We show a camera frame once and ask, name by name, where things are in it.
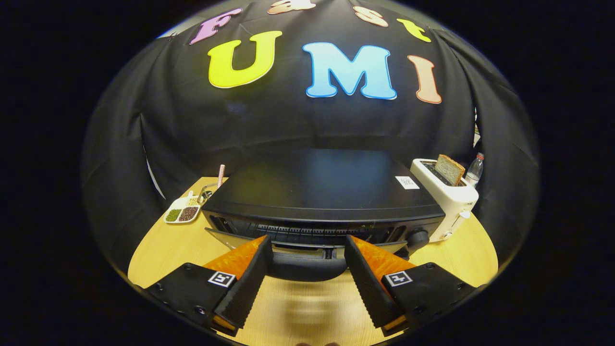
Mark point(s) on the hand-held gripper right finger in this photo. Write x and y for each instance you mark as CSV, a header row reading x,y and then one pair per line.
x,y
367,283

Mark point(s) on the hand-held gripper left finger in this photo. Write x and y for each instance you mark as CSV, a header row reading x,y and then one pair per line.
x,y
247,283

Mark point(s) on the black toaster oven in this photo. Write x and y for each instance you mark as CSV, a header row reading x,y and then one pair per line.
x,y
312,187

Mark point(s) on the white bread toaster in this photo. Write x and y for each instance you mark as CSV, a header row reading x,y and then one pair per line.
x,y
451,202

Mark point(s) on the white divided dish with beans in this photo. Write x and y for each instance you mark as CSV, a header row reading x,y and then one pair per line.
x,y
182,211

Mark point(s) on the small metal kitchen utensil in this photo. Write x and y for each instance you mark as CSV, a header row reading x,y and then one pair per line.
x,y
206,194

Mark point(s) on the pink striped straw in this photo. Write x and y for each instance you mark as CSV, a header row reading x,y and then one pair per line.
x,y
221,175

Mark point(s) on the brown bread slice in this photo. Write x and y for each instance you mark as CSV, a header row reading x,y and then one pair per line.
x,y
449,169

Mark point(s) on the clear water bottle red label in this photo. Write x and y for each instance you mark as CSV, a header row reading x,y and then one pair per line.
x,y
474,170

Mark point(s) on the black backdrop cloth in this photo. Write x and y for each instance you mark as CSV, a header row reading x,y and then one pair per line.
x,y
288,125

